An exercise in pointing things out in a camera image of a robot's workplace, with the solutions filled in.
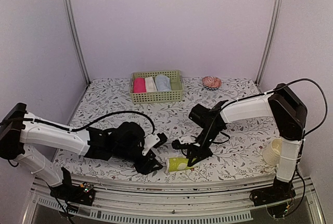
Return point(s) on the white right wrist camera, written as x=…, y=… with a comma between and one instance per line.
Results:
x=182, y=143

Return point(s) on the green perforated plastic basket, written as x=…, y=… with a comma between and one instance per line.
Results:
x=175, y=95

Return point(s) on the light blue towel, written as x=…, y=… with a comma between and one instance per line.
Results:
x=163, y=83

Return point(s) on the pink rolled towel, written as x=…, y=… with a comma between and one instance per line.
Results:
x=139, y=85

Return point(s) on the green white small packet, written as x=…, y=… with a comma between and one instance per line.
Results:
x=174, y=164

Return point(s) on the cream ribbed mug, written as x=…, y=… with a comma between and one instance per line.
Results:
x=271, y=154

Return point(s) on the right aluminium frame post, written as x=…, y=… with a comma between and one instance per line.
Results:
x=269, y=41

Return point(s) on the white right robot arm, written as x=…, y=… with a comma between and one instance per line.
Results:
x=283, y=109

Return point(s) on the left aluminium frame post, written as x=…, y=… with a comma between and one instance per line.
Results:
x=76, y=40

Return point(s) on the aluminium front rail base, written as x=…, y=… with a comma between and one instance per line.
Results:
x=119, y=201

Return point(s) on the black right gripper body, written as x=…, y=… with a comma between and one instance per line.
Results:
x=207, y=153

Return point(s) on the aluminium frame post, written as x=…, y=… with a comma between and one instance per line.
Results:
x=269, y=41
x=76, y=40

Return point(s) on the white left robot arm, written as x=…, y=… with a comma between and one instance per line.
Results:
x=21, y=130

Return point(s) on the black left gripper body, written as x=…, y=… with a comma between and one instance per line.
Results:
x=123, y=154

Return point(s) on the blue patterned bowl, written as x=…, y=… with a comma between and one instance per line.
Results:
x=211, y=88

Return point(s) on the cream rolled towel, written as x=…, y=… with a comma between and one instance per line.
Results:
x=150, y=85

